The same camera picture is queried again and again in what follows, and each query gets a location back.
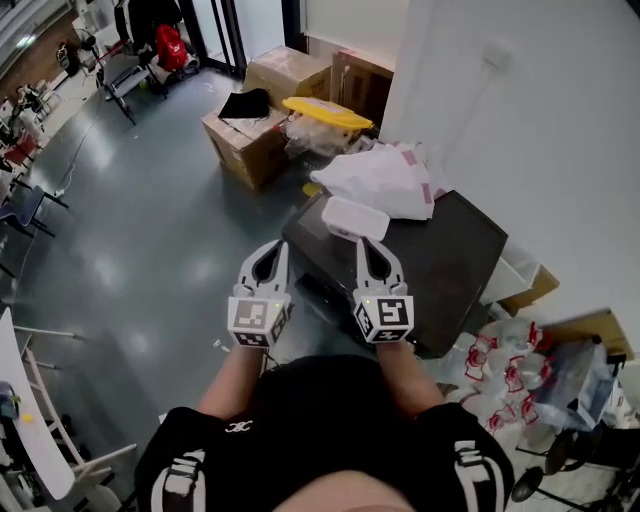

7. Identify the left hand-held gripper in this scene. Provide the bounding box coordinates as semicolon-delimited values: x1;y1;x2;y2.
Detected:
227;239;294;349

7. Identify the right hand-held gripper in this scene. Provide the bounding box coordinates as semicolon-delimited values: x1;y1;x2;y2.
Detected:
351;237;416;345

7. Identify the person's right forearm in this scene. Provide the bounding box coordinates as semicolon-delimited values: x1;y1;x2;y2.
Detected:
374;342;446;420

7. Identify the person's left forearm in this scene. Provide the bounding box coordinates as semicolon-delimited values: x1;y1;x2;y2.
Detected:
197;344;271;421

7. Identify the black drawer cabinet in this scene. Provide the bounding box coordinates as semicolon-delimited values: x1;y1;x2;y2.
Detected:
281;189;510;359

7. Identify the white plastic lidded container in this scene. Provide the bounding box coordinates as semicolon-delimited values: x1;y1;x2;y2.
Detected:
320;196;390;240

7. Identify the white and pink plastic bag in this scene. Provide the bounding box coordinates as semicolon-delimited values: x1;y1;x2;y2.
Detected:
309;141;454;221

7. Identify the white foam board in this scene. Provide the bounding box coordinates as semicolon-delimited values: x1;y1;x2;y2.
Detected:
479;242;544;307

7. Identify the clear crumpled plastic bag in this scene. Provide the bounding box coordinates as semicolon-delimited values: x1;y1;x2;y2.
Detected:
284;113;371;159

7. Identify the small cardboard piece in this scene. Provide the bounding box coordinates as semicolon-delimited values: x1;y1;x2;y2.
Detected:
499;263;561;317

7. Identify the pile of clear plastic bags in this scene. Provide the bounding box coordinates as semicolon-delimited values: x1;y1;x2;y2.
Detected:
439;319;556;436

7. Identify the person's black clothing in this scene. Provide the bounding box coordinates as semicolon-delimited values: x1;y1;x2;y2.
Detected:
134;353;516;512

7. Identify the dark brown cardboard box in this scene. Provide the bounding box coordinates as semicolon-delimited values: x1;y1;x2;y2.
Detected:
330;48;396;129

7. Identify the large taped cardboard box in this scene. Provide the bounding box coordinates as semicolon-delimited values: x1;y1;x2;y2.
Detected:
243;45;334;109

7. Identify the large flat cardboard sheet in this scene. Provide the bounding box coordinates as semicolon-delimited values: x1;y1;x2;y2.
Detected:
539;308;636;362

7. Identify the grey folding chair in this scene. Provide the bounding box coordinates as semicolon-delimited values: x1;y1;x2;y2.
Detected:
97;42;169;126

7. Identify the red bag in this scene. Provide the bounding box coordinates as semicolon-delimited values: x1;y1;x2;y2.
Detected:
154;23;187;73

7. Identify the dark blue chair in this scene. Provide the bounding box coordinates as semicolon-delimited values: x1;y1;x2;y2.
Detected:
0;184;71;239

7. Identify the black round stand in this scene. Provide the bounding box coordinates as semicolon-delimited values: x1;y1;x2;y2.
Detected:
509;424;606;504

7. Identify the red chair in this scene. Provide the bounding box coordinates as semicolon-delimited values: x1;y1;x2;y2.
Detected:
2;134;41;169

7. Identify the white table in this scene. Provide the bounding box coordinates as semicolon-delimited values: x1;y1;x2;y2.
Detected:
0;307;139;501

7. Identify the dark round container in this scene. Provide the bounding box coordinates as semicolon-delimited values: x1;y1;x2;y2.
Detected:
0;380;21;421

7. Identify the black door frame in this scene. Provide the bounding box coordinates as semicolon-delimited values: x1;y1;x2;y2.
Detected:
179;0;249;79

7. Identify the white chair with black frame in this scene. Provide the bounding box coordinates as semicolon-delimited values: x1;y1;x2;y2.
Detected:
69;444;139;512

